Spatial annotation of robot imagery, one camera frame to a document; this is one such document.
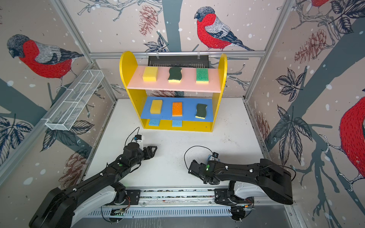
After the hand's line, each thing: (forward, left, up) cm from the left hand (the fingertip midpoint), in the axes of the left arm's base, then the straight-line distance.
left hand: (156, 145), depth 85 cm
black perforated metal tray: (+49, -14, +28) cm, 58 cm away
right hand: (-14, -30, -9) cm, 35 cm away
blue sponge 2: (+21, -11, -6) cm, 24 cm away
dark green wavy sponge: (+21, -28, +8) cm, 36 cm away
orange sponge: (+22, -12, +8) cm, 27 cm away
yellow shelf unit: (+51, -10, -10) cm, 53 cm away
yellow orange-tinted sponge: (+25, +2, +8) cm, 26 cm away
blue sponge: (+21, +6, -5) cm, 23 cm away
